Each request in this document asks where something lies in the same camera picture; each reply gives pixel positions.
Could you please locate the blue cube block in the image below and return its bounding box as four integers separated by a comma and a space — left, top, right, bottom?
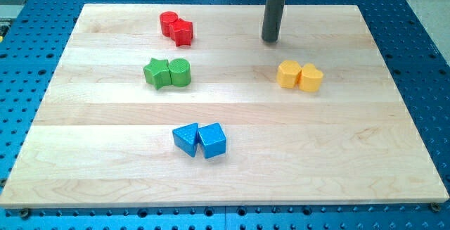
198, 123, 226, 159

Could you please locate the blue triangle block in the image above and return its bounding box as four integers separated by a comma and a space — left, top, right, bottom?
172, 123, 198, 158

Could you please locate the green cylinder block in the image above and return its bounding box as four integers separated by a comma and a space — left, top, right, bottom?
168, 58, 191, 87

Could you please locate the yellow hexagon block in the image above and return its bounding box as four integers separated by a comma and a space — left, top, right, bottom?
276, 60, 302, 89

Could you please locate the green star block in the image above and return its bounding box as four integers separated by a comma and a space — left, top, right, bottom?
143, 58, 172, 90

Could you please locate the red star block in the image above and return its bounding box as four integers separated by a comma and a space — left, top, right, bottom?
169, 18, 193, 46

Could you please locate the yellow heart block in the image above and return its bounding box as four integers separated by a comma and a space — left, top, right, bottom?
299, 63, 323, 92

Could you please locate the red cylinder block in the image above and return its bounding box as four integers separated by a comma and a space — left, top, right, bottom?
160, 11, 179, 37

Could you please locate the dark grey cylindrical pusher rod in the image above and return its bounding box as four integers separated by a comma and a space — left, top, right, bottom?
261, 0, 285, 43

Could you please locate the light wooden board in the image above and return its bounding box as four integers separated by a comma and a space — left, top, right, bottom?
1, 4, 449, 208

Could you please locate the blue perforated table plate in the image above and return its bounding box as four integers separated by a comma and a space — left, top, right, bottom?
1, 0, 449, 229

